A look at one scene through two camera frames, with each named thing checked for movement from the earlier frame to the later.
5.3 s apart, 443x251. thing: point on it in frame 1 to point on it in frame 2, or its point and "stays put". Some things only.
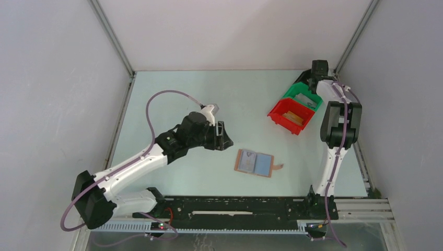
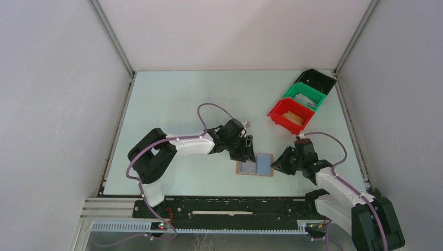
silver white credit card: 247,161 stays put
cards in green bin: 306,100 stays put
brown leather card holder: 256,163 stays put
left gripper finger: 226,143 to 242,155
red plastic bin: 290,115 stays put
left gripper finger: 221,132 to 249,146
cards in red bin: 293,117 stays put
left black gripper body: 207,139 to 239,143
